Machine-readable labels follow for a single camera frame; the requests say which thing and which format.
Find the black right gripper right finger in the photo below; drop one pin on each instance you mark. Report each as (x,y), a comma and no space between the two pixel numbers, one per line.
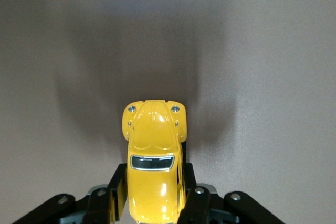
(199,208)

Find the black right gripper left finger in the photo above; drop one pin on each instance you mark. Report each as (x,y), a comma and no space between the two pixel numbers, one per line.
(99,208)

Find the yellow beetle toy car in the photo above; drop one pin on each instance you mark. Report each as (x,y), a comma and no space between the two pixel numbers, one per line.
(152,134)

